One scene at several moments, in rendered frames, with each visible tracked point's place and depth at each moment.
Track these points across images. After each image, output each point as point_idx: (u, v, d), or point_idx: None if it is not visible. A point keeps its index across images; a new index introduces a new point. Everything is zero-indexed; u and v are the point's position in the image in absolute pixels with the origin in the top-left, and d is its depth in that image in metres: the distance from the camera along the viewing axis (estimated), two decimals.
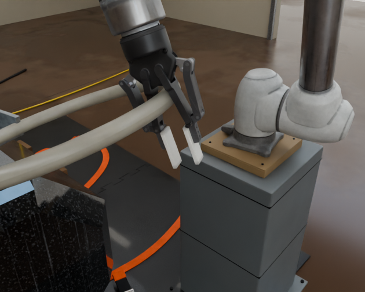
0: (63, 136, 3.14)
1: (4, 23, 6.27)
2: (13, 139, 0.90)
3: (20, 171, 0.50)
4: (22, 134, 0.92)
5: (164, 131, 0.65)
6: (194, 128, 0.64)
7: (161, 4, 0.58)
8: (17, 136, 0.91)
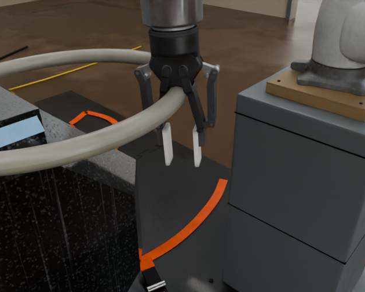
0: (70, 111, 2.76)
1: (4, 4, 5.90)
2: None
3: (35, 161, 0.45)
4: None
5: (167, 129, 0.65)
6: (203, 132, 0.64)
7: (203, 6, 0.56)
8: None
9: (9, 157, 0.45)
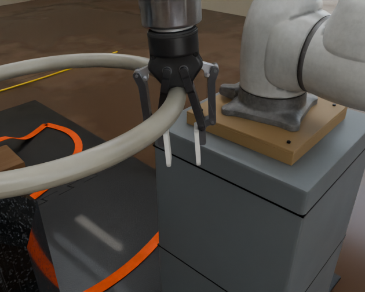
0: (29, 123, 2.60)
1: None
2: None
3: (55, 176, 0.43)
4: None
5: (167, 130, 0.64)
6: (204, 131, 0.64)
7: (201, 5, 0.56)
8: None
9: (27, 174, 0.42)
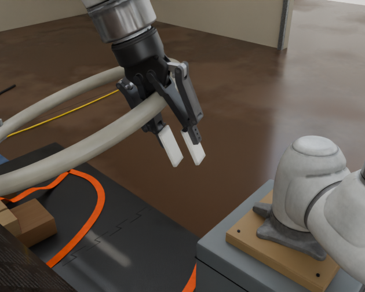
0: None
1: None
2: None
3: (97, 143, 0.55)
4: (6, 137, 0.90)
5: (162, 132, 0.66)
6: (192, 131, 0.63)
7: (149, 8, 0.55)
8: (2, 139, 0.89)
9: (76, 148, 0.54)
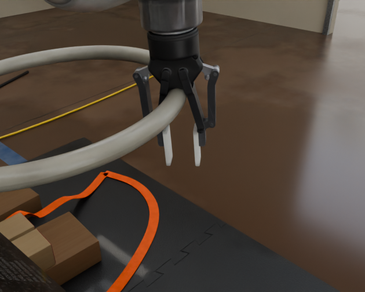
0: (84, 171, 2.13)
1: (2, 15, 5.26)
2: None
3: (142, 136, 0.50)
4: None
5: (167, 130, 0.64)
6: (204, 132, 0.64)
7: (202, 7, 0.55)
8: None
9: (121, 139, 0.49)
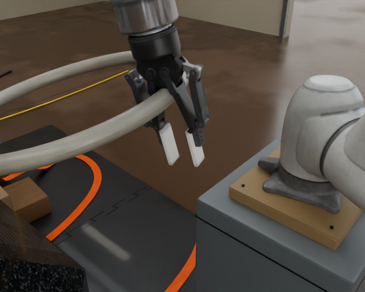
0: None
1: None
2: None
3: (103, 134, 0.53)
4: None
5: (163, 130, 0.65)
6: (197, 133, 0.63)
7: (174, 6, 0.55)
8: None
9: (81, 136, 0.53)
